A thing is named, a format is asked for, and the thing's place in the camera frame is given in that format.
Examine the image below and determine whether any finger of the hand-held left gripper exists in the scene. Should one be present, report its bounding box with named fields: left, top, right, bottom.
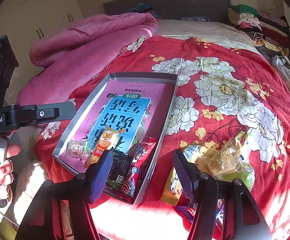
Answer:
left=16, top=102, right=76, bottom=128

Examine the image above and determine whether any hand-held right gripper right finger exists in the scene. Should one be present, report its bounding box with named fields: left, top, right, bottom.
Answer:
left=172, top=149, right=273, bottom=240

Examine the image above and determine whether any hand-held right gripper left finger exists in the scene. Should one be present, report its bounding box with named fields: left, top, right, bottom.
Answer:
left=15, top=150, right=114, bottom=240

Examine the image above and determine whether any yellow snack packet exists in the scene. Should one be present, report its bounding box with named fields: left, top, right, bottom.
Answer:
left=160, top=166, right=185, bottom=205

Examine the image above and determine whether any black snack packet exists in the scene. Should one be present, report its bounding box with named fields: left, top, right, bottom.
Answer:
left=105, top=149, right=133, bottom=190

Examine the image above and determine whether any blue-white snack packet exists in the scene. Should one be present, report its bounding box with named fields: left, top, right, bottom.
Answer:
left=181, top=142, right=210, bottom=163

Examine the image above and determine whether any blue cookie packet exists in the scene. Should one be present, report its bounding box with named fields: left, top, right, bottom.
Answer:
left=175, top=201, right=198, bottom=223

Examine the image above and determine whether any long orange rice stick packet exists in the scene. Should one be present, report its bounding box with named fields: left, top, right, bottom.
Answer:
left=85, top=126, right=124, bottom=168

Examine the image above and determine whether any clear candy packet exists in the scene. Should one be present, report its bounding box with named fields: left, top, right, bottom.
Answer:
left=66, top=140, right=91, bottom=160

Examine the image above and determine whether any red cartoon snack packet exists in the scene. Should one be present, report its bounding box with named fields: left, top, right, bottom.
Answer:
left=118, top=136, right=158, bottom=200

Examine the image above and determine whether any clear cake packet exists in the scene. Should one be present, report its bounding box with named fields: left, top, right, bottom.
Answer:
left=197, top=137, right=245, bottom=178

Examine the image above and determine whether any green snack packet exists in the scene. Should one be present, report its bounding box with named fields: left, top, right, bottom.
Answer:
left=220, top=131, right=256, bottom=190

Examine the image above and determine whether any grey box with pink print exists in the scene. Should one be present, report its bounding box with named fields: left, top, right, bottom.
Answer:
left=52, top=72, right=179, bottom=205

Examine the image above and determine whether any person's left hand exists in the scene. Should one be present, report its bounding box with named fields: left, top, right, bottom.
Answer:
left=0, top=144, right=22, bottom=186

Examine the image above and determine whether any red floral blanket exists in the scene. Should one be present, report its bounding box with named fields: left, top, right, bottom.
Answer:
left=33, top=35, right=290, bottom=240

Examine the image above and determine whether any tan fleece clothing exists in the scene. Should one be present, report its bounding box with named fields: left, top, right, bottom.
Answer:
left=10, top=159, right=70, bottom=230

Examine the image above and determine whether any pink quilt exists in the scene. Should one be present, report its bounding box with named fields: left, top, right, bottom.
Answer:
left=16, top=12, right=159, bottom=107

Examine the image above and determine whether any white wardrobe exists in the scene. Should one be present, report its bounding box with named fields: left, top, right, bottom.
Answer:
left=0, top=0, right=85, bottom=80

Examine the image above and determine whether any blue clothing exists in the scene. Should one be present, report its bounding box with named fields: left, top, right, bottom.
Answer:
left=123, top=2, right=158, bottom=18

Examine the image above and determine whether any cream bed sheet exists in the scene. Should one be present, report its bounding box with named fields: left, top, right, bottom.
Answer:
left=157, top=19, right=260, bottom=54

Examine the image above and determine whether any clear plastic bag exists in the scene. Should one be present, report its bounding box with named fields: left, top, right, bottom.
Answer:
left=272, top=55, right=290, bottom=92

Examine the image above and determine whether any dark patterned cloth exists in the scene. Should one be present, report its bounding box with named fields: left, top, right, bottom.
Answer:
left=180, top=16, right=210, bottom=23

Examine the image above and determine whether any grey headboard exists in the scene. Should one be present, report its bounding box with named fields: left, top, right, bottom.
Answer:
left=102, top=0, right=233, bottom=23

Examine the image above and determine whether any pile of folded clothes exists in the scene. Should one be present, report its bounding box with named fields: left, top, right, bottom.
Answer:
left=229, top=4, right=290, bottom=55

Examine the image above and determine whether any black cable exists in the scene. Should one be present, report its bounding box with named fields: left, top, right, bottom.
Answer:
left=0, top=195, right=19, bottom=227

